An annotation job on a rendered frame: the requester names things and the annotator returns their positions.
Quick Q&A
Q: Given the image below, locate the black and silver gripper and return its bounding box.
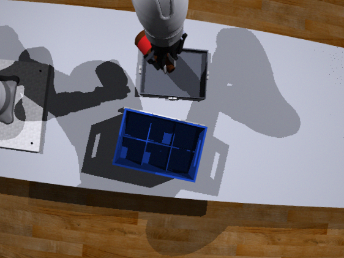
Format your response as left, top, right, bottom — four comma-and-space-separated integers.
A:
143, 31, 187, 74

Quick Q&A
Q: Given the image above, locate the brown bottle with red label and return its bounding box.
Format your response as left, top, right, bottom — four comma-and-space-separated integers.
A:
135, 30, 175, 74

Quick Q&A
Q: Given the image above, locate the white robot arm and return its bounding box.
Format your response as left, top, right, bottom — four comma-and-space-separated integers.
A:
0, 0, 189, 124

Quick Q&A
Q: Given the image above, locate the blue divided crate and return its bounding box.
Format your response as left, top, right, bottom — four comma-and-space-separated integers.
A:
112, 108, 208, 183

